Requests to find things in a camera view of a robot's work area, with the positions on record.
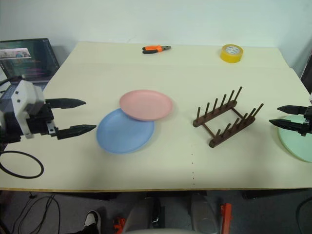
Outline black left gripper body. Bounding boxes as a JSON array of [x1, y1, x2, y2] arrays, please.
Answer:
[[25, 102, 59, 140]]

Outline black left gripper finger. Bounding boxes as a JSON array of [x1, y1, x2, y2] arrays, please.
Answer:
[[57, 124, 97, 140], [46, 97, 87, 109]]

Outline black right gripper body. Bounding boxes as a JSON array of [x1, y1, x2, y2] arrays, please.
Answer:
[[300, 105, 312, 137]]

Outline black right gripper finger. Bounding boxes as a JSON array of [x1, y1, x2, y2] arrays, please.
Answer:
[[277, 105, 306, 115], [269, 118, 305, 135]]

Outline pink plate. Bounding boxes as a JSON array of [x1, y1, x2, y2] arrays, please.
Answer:
[[119, 89, 174, 121]]

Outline brown wooden dish rack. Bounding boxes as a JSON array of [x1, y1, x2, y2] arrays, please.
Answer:
[[193, 85, 265, 148]]

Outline green plate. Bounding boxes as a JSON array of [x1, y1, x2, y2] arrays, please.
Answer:
[[277, 115, 312, 163]]

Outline blue plate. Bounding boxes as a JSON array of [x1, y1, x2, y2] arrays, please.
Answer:
[[96, 108, 156, 155]]

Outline open laptop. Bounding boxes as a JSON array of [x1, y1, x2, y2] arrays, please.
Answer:
[[0, 38, 60, 108]]

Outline black table underframe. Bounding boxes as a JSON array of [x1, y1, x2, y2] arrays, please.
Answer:
[[0, 189, 312, 201]]

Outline yellow tape roll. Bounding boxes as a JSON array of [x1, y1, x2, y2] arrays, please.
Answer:
[[220, 44, 244, 64]]

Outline black and white shoe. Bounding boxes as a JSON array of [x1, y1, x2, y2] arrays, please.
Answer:
[[83, 210, 102, 234]]

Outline orange black marker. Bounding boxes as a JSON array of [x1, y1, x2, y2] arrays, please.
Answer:
[[142, 44, 172, 55]]

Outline small orange clamp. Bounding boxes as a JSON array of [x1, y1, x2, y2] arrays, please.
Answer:
[[113, 217, 127, 232]]

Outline grey rounded housing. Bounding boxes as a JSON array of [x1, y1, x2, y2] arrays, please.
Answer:
[[191, 193, 218, 233], [121, 196, 167, 231]]

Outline tall orange clamp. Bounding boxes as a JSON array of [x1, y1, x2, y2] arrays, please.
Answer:
[[220, 202, 233, 233]]

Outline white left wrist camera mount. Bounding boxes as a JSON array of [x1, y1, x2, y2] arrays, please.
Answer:
[[11, 79, 46, 139]]

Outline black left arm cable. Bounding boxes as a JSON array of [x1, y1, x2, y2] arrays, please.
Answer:
[[0, 150, 45, 180]]

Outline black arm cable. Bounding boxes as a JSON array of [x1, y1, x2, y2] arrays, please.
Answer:
[[0, 150, 45, 180], [295, 196, 312, 231]]

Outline black floor cables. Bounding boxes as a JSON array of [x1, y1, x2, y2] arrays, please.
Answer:
[[0, 192, 61, 234]]

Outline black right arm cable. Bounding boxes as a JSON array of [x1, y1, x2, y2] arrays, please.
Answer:
[[295, 196, 312, 231]]

